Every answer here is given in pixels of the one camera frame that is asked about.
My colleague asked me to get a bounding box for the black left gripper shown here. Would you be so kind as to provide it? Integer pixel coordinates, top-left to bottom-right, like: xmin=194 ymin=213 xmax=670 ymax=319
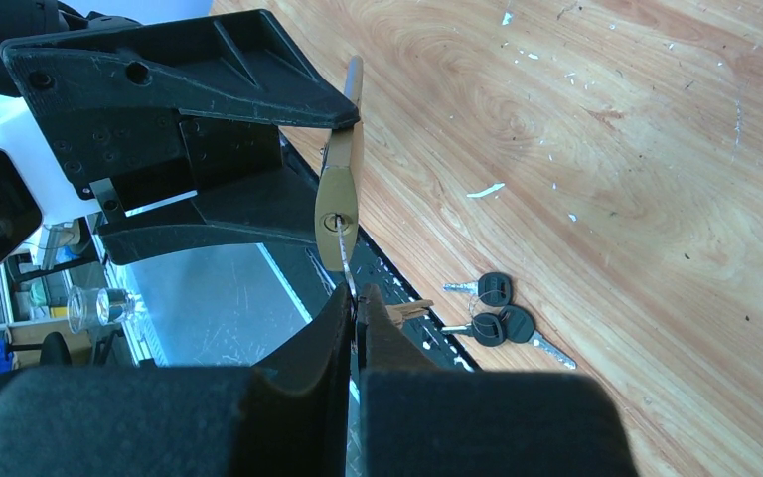
xmin=0 ymin=9 xmax=360 ymax=265

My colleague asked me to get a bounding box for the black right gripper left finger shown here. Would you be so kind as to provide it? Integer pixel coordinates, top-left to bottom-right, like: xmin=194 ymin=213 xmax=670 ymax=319
xmin=0 ymin=285 xmax=353 ymax=476

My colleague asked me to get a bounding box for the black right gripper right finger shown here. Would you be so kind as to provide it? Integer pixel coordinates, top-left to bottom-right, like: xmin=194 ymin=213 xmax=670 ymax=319
xmin=358 ymin=284 xmax=637 ymax=476

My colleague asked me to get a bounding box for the brass padlock steel shackle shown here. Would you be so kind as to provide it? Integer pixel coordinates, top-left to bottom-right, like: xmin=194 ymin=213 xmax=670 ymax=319
xmin=314 ymin=55 xmax=365 ymax=274

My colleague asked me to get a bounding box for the small brass key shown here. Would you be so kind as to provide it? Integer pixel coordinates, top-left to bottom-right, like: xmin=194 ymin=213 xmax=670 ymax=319
xmin=335 ymin=215 xmax=434 ymax=328

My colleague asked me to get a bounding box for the black-headed key bunch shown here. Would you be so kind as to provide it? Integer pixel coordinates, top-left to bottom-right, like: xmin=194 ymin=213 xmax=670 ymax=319
xmin=440 ymin=271 xmax=577 ymax=370

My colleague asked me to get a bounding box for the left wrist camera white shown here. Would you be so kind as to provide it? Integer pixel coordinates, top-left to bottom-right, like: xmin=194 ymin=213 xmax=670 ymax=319
xmin=0 ymin=95 xmax=100 ymax=269

